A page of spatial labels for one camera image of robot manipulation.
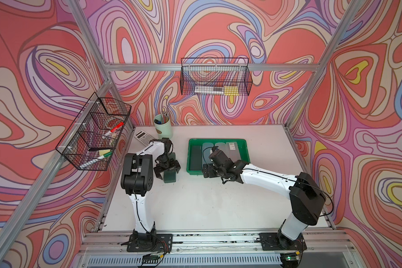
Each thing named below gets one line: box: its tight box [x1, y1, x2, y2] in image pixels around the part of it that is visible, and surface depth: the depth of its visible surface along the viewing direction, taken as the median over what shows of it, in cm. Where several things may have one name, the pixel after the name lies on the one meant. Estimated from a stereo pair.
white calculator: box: [133, 130, 155, 147], surface depth 117 cm
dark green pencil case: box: [189, 145, 203, 171], surface depth 104 cm
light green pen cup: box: [153, 112, 174, 140], surface depth 109 cm
